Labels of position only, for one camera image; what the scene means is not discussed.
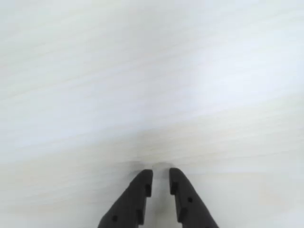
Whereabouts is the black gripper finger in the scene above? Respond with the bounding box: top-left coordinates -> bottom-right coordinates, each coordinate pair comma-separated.
169,168 -> 219,228
97,169 -> 153,228

